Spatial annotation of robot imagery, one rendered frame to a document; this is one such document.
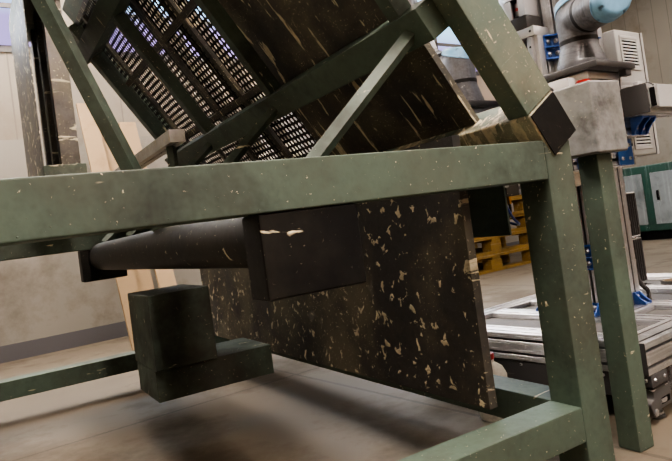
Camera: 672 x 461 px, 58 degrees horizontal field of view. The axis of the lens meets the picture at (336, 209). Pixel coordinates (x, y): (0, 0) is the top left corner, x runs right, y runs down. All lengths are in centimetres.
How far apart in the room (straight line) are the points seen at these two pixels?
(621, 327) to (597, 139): 47
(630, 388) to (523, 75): 82
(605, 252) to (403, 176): 67
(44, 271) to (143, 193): 412
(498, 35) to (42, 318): 424
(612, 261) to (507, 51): 60
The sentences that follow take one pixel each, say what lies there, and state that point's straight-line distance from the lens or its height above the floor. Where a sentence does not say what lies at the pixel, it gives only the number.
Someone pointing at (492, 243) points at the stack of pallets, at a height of 27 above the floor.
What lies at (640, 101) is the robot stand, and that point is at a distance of 211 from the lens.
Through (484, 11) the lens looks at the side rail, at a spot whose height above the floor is 108.
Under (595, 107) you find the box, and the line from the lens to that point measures 164.
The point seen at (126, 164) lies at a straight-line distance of 199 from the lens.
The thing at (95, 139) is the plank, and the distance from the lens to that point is 498.
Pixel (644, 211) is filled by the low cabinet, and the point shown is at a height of 33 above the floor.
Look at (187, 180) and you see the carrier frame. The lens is 100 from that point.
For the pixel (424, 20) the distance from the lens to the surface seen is 140.
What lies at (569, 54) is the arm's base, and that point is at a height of 109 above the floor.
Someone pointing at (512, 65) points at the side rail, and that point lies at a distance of 145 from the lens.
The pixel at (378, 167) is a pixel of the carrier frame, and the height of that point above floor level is 76.
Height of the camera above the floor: 67
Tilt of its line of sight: 1 degrees up
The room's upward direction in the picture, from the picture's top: 8 degrees counter-clockwise
